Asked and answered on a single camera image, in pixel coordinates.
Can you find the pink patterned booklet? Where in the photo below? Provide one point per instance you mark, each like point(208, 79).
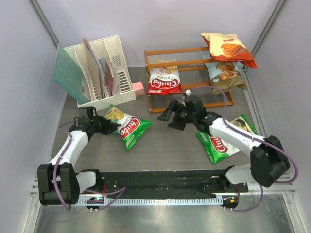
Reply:
point(110, 76)

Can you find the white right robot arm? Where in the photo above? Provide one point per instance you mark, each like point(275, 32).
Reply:
point(267, 160)

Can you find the brown flat board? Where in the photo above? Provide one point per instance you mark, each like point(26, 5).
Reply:
point(95, 69)

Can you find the cream plastic file organizer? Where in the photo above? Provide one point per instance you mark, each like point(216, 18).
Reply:
point(110, 48)

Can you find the beige orange cassava chips bag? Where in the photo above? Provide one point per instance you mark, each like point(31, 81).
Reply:
point(227, 47)

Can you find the teal green folder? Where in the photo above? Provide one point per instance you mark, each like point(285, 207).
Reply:
point(69, 75)

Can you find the orange wooden shelf rack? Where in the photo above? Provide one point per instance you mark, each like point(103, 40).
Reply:
point(189, 61)

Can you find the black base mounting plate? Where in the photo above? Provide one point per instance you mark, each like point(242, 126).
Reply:
point(191, 184)

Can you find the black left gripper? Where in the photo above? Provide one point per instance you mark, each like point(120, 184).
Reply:
point(109, 126)

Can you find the green Chuba bag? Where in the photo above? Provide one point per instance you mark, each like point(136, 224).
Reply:
point(130, 127)
point(218, 149)

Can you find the light blue cassava chips bag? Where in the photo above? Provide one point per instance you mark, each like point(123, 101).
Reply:
point(225, 76)

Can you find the small pink box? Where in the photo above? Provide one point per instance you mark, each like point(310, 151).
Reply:
point(138, 88)

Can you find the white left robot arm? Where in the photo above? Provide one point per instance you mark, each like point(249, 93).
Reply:
point(58, 184)

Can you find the red Chuba chips bag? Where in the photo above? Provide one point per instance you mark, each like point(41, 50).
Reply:
point(164, 81)

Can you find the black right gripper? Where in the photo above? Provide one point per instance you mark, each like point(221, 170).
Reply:
point(172, 107)

